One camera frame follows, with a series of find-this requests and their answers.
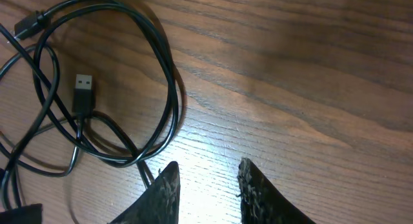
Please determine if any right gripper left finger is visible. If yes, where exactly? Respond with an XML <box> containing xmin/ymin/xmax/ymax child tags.
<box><xmin>110</xmin><ymin>161</ymin><xmax>181</xmax><ymax>224</ymax></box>

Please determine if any black usb cable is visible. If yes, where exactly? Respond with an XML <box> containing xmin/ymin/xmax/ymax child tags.
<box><xmin>0</xmin><ymin>23</ymin><xmax>97</xmax><ymax>212</ymax></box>
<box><xmin>0</xmin><ymin>0</ymin><xmax>180</xmax><ymax>190</ymax></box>

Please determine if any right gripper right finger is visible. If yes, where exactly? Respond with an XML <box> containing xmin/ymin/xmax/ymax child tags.
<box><xmin>237</xmin><ymin>158</ymin><xmax>315</xmax><ymax>224</ymax></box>

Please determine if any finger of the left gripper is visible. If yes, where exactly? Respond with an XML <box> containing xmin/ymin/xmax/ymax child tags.
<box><xmin>1</xmin><ymin>203</ymin><xmax>43</xmax><ymax>224</ymax></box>

